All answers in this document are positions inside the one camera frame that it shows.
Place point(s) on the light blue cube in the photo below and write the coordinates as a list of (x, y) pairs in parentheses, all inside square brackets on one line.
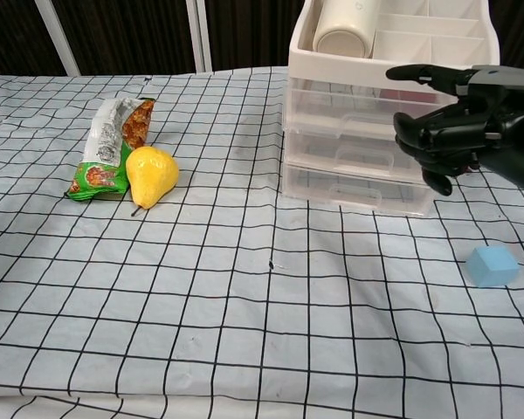
[(491, 268)]

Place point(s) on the green snack packet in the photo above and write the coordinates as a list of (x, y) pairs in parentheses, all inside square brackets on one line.
[(107, 144)]

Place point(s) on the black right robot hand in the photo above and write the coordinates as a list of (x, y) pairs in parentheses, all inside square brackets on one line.
[(498, 126)]

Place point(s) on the white black checked tablecloth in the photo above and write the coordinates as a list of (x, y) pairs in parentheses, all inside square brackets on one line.
[(201, 283)]

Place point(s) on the cream cylindrical bottle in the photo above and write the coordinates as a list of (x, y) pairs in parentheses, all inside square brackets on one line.
[(345, 26)]

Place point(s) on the white compartment tray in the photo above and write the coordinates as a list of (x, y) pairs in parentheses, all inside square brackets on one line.
[(332, 63)]

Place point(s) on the white partition post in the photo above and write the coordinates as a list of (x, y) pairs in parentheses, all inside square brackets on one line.
[(200, 35), (61, 37)]

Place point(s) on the yellow pear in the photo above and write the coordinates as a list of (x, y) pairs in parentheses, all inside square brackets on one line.
[(150, 174)]

